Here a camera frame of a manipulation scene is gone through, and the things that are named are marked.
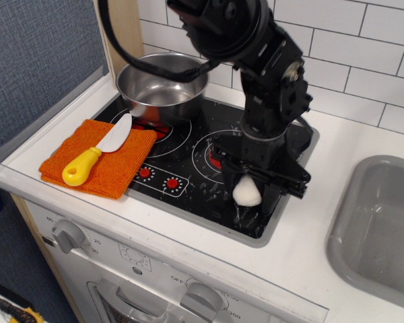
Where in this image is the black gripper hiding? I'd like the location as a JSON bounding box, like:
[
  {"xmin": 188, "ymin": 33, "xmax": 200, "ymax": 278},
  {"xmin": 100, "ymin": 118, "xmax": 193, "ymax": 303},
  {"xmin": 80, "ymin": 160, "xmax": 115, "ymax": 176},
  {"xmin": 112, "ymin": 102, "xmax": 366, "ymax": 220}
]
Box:
[{"xmin": 212, "ymin": 131, "xmax": 312, "ymax": 215}]

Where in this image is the white sushi with black band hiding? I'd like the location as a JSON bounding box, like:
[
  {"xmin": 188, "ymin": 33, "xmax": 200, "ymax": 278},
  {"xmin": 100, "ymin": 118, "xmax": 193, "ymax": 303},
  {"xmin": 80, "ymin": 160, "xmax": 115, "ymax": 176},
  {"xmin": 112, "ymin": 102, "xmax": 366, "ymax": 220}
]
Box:
[{"xmin": 232, "ymin": 175, "xmax": 262, "ymax": 207}]

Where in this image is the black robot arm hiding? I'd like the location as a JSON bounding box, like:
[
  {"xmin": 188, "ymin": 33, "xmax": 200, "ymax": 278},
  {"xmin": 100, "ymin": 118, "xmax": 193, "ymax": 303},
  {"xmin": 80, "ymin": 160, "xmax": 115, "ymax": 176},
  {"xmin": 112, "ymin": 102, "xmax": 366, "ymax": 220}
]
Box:
[{"xmin": 168, "ymin": 1, "xmax": 312, "ymax": 213}]

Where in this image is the black toy stovetop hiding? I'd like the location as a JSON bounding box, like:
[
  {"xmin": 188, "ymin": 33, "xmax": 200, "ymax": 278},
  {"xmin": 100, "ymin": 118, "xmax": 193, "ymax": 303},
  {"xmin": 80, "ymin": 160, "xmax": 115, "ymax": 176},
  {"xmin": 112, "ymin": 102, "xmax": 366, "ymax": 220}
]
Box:
[{"xmin": 94, "ymin": 94, "xmax": 321, "ymax": 249}]

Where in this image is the grey right oven knob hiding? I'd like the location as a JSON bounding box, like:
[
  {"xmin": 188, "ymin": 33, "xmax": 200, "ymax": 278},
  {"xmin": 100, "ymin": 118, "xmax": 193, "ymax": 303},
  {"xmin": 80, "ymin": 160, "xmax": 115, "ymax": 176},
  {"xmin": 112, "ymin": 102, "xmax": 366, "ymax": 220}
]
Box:
[{"xmin": 180, "ymin": 283, "xmax": 223, "ymax": 322}]

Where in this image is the grey oven knob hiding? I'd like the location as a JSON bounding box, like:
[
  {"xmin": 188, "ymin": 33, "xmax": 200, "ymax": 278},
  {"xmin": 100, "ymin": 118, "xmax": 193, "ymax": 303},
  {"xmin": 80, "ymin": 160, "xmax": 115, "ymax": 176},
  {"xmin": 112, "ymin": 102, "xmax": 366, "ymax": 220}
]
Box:
[
  {"xmin": 180, "ymin": 283, "xmax": 223, "ymax": 322},
  {"xmin": 52, "ymin": 219, "xmax": 86, "ymax": 254}
]

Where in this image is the stainless steel pot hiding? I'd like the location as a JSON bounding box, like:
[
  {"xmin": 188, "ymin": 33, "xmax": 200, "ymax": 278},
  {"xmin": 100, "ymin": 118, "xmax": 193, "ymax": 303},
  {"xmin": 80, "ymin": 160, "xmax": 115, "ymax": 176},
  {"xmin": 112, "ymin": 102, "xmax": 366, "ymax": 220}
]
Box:
[{"xmin": 116, "ymin": 65, "xmax": 209, "ymax": 127}]

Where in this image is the grey sink basin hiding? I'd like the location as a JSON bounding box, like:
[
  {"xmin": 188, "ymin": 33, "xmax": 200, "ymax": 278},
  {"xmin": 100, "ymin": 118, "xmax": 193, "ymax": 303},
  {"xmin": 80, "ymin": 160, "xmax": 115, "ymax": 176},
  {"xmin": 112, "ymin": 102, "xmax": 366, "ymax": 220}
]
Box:
[{"xmin": 327, "ymin": 155, "xmax": 404, "ymax": 308}]

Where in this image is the orange folded cloth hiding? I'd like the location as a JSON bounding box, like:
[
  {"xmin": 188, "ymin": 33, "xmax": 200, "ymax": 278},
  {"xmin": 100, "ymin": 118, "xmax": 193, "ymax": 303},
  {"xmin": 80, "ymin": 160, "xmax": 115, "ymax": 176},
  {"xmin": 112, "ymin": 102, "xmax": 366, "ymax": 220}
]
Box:
[{"xmin": 39, "ymin": 120, "xmax": 158, "ymax": 199}]

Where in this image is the white toy oven front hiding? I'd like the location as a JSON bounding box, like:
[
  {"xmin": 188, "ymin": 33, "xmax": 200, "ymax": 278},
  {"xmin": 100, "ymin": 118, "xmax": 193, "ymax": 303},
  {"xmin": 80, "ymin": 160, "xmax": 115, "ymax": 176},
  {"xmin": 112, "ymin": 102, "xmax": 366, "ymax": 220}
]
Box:
[{"xmin": 27, "ymin": 202, "xmax": 328, "ymax": 322}]

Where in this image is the grey left oven knob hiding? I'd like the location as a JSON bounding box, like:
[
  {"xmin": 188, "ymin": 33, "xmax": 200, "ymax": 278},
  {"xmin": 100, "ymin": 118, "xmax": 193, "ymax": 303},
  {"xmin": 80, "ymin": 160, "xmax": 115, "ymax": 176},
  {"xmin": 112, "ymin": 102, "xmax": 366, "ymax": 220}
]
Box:
[{"xmin": 52, "ymin": 219, "xmax": 86, "ymax": 254}]

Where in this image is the black cable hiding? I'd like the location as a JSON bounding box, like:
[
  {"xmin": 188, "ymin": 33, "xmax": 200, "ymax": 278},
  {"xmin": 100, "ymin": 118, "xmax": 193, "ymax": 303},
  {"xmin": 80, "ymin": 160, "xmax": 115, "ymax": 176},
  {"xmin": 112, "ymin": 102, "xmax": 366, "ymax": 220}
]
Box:
[{"xmin": 97, "ymin": 0, "xmax": 223, "ymax": 83}]

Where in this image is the yellow handled toy knife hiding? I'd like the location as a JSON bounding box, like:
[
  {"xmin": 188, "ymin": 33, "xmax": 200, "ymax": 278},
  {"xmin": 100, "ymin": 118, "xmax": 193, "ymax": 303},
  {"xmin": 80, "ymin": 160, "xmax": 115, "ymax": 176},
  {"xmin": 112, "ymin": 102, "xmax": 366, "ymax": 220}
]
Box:
[{"xmin": 62, "ymin": 113, "xmax": 133, "ymax": 186}]

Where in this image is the wooden side post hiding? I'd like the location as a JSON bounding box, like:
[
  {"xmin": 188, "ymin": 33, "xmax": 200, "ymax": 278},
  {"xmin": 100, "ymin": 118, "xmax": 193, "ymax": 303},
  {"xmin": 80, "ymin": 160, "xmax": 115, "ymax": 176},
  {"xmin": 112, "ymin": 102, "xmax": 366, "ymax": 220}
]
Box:
[{"xmin": 93, "ymin": 0, "xmax": 144, "ymax": 85}]

